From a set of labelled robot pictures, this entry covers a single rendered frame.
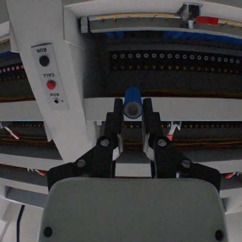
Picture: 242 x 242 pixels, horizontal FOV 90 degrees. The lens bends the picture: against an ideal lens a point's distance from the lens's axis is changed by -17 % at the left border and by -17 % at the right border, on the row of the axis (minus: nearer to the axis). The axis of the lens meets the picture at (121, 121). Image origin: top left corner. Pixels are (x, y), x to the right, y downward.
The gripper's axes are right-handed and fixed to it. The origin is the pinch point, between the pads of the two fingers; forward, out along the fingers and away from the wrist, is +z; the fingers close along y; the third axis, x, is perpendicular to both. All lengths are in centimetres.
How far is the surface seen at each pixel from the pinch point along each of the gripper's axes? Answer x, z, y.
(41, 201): -73, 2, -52
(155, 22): 4.3, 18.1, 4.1
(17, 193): -74, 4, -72
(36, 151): -34, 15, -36
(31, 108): -8.9, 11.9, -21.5
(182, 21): 5.2, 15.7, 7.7
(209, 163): -26.7, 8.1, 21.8
